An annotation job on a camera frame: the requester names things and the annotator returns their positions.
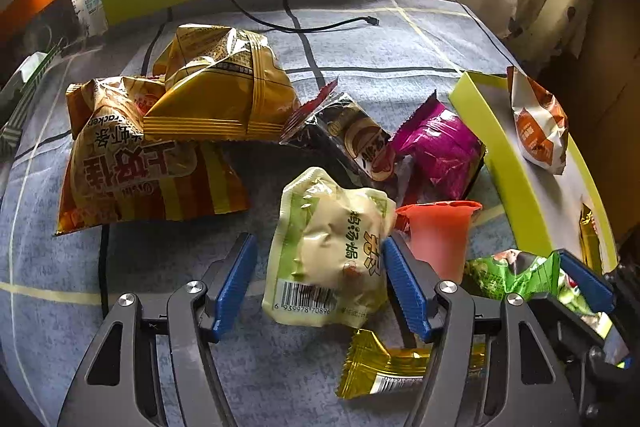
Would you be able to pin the white and orange snack packet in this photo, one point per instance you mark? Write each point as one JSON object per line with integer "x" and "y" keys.
{"x": 540, "y": 132}

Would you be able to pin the large orange striped cracker bag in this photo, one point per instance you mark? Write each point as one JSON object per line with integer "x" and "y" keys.
{"x": 125, "y": 177}

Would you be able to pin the red jelly cup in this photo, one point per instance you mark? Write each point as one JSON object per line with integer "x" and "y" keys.
{"x": 440, "y": 237}

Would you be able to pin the yellow-green cardboard tray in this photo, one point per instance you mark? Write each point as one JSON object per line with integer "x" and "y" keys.
{"x": 500, "y": 167}

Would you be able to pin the white and green snack packet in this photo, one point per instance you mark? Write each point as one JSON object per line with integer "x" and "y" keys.
{"x": 320, "y": 247}

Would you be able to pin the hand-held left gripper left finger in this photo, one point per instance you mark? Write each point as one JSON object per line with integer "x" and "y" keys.
{"x": 235, "y": 287}

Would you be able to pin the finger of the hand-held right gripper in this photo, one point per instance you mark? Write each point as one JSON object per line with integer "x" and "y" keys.
{"x": 585, "y": 279}
{"x": 560, "y": 322}

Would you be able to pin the narrow gold snack packet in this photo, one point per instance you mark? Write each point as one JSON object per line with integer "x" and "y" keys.
{"x": 590, "y": 237}

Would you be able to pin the dark brown snack packet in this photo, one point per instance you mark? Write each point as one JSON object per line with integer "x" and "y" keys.
{"x": 350, "y": 132}

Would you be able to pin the grey plaid bed sheet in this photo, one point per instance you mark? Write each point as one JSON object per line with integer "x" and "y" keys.
{"x": 360, "y": 52}

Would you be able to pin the green and white striped box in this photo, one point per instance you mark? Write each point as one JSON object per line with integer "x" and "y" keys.
{"x": 20, "y": 107}

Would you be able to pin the gold packet with white label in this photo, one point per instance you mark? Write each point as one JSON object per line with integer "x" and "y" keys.
{"x": 370, "y": 367}

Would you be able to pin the magenta snack packet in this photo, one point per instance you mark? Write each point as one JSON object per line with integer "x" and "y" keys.
{"x": 440, "y": 152}

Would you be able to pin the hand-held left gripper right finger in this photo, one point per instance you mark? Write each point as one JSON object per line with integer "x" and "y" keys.
{"x": 402, "y": 292}

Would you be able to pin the yellow puffed snack bag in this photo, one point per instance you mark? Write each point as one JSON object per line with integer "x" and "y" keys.
{"x": 220, "y": 92}

